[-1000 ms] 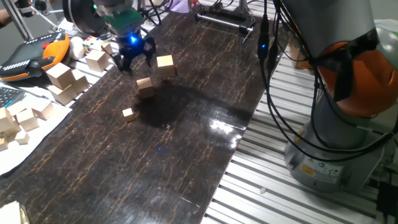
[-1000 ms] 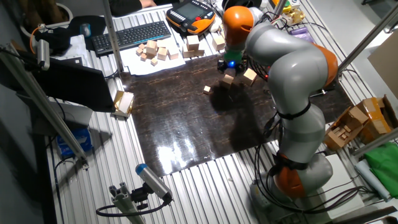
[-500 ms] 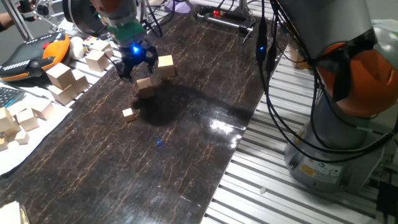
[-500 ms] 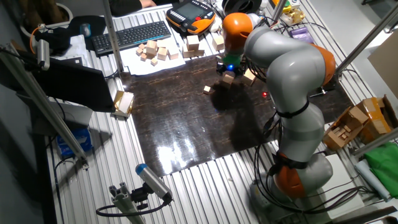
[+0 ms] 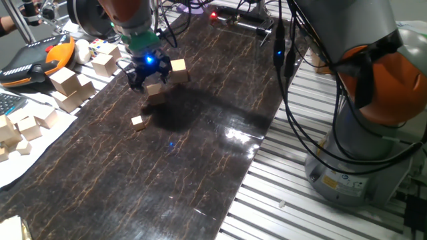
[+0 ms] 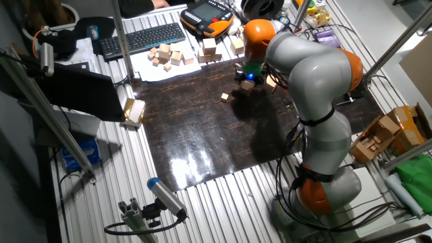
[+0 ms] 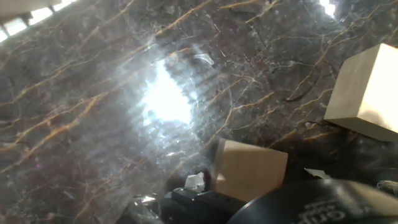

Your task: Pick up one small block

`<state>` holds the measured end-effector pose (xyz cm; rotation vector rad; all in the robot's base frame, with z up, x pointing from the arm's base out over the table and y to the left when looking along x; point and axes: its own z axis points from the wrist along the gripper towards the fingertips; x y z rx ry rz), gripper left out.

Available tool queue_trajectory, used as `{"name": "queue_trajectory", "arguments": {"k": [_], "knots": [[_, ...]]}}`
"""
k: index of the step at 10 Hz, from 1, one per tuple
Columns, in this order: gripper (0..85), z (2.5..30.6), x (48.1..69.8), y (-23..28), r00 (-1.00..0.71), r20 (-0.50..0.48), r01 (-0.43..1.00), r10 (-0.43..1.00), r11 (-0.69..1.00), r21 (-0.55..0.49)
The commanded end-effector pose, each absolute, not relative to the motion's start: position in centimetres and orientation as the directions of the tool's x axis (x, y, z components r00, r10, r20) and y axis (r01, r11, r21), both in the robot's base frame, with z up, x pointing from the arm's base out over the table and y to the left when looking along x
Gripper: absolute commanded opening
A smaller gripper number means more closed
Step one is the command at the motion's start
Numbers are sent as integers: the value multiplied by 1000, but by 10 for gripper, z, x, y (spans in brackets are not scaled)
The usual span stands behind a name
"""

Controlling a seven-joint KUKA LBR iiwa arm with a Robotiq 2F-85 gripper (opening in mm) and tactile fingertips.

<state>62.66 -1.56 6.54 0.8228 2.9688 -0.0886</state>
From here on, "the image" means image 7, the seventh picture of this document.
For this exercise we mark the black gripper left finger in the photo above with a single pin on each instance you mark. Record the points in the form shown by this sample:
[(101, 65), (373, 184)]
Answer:
[(202, 205)]

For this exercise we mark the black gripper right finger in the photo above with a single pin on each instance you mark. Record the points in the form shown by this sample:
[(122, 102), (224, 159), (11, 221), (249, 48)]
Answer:
[(317, 173)]

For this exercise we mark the small wooden block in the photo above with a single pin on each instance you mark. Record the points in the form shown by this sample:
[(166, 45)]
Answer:
[(248, 169)]

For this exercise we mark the medium wooden block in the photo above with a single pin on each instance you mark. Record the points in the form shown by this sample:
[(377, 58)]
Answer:
[(367, 93)]

